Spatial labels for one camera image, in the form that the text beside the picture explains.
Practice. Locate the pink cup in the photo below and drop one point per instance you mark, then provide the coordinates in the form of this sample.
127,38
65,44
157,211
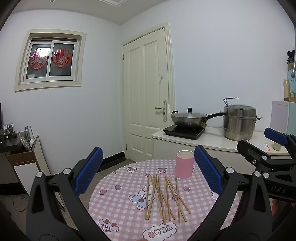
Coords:
183,166

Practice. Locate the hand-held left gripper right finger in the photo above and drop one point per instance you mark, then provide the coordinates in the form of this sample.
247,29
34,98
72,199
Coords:
208,171

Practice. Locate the white counter cabinet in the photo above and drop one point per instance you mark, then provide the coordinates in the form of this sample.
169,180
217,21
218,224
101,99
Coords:
222,144

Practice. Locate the glass wok lid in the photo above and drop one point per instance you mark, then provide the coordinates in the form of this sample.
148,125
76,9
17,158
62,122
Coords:
185,114

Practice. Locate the glass pot lid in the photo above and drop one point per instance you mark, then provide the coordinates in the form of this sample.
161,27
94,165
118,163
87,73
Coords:
24,141

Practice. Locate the cream panel door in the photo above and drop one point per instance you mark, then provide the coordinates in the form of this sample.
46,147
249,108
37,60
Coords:
148,92

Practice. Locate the cream framed window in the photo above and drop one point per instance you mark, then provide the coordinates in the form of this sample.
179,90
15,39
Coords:
50,61

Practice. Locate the dark wooden desk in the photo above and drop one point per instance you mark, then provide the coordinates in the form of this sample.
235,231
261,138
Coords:
9,144

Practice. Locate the bunch of wooden chopsticks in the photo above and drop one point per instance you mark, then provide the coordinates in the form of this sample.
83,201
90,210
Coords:
156,186

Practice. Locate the cream bottle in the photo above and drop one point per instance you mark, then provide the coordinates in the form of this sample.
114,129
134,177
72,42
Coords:
287,90

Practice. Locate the person's right hand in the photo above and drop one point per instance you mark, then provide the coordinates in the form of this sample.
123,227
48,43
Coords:
275,208

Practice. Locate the small white cup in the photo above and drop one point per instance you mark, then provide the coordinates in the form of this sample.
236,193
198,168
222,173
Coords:
276,147

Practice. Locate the black plush toy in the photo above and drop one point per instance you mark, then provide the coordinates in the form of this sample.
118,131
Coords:
291,58

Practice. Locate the pink checked tablecloth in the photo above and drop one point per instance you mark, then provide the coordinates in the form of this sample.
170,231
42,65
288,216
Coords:
120,204

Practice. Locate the red and white packet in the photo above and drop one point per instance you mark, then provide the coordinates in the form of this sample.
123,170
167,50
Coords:
267,146

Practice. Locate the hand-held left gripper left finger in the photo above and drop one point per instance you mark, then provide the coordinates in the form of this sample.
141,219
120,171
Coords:
89,172

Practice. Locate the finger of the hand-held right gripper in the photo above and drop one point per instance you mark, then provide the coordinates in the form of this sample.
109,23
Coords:
275,136
248,150

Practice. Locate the small photo frame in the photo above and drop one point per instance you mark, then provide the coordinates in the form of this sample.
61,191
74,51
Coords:
8,128

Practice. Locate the stainless steel steamer pot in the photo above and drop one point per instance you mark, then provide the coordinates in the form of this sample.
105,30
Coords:
238,125

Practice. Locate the red round window decoration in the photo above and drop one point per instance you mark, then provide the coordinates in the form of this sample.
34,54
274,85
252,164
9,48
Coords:
38,59
61,58

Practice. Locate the black induction cooktop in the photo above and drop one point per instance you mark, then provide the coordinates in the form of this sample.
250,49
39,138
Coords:
185,134

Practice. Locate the white and wood side cabinet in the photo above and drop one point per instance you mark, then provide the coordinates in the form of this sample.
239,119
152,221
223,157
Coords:
25,176

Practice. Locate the white refrigerator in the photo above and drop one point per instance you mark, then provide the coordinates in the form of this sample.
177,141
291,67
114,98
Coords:
279,115

